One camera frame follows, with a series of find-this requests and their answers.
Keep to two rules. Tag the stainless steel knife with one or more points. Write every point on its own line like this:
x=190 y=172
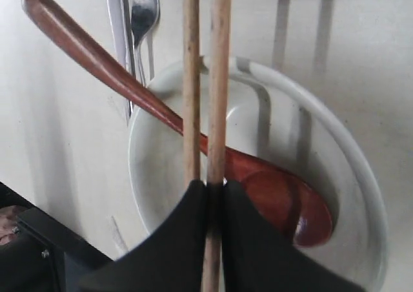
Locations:
x=117 y=23

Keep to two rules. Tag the black metal frame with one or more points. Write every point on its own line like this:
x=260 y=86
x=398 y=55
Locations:
x=46 y=255

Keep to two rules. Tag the brown wooden spoon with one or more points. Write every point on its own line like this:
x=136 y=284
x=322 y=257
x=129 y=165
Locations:
x=286 y=201

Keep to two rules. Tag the grey ceramic bowl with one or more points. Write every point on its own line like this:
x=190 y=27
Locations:
x=272 y=117

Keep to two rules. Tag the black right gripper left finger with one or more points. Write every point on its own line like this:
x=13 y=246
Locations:
x=170 y=259

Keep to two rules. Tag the brown wooden chopstick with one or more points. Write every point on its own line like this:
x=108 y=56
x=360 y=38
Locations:
x=191 y=87
x=218 y=97

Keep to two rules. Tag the stainless steel fork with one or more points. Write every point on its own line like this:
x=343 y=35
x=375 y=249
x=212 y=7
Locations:
x=144 y=16

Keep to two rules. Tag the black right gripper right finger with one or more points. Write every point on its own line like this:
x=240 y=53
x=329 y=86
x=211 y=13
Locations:
x=256 y=257

